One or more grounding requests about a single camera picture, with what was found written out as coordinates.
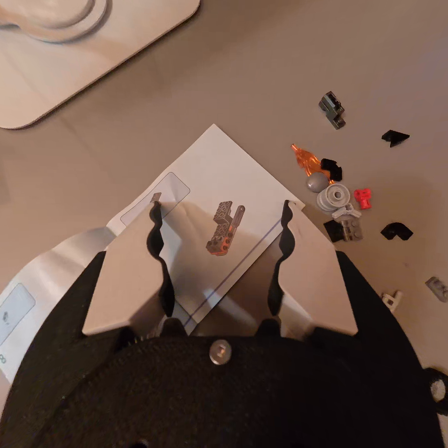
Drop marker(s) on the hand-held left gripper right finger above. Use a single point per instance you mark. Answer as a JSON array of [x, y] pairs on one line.
[[318, 287]]

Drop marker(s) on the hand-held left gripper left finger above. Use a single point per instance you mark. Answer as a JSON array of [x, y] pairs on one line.
[[122, 287]]

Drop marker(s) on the lego instruction booklet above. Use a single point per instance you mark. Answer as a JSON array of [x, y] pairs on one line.
[[217, 164]]

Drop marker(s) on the black lego slope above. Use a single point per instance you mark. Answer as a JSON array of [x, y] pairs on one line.
[[333, 231]]

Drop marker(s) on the grey lego hinge plate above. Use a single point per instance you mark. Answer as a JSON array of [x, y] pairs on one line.
[[352, 229]]

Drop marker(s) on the light grey lego cross connector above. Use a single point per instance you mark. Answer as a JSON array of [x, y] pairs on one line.
[[346, 212]]

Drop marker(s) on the light grey lego wheel rim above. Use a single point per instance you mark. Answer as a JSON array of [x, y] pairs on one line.
[[333, 197]]

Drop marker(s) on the black curved lego piece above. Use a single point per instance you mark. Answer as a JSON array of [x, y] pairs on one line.
[[332, 168], [395, 231]]

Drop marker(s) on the red lego clip piece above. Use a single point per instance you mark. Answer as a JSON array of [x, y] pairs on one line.
[[363, 198]]

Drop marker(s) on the grey lego dome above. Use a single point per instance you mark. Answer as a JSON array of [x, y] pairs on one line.
[[316, 182]]

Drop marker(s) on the grey lego clip plate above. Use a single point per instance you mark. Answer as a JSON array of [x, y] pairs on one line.
[[437, 289]]

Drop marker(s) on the small orange lego flame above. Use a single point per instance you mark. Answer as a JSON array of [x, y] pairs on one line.
[[305, 158]]

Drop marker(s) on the black lego wedge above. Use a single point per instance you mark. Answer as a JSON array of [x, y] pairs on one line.
[[394, 137]]

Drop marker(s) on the dark grey lego bracket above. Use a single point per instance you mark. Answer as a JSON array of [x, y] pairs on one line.
[[332, 110]]

